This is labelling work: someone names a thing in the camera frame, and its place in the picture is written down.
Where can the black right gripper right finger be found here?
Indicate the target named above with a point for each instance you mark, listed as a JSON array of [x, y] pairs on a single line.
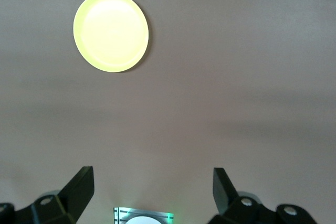
[[244, 213]]

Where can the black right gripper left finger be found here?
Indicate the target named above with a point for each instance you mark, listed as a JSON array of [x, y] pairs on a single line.
[[52, 211]]

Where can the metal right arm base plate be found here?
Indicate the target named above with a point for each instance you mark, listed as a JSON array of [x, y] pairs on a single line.
[[119, 214]]

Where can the yellow round plate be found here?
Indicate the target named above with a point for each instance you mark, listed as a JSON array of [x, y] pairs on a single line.
[[110, 32]]

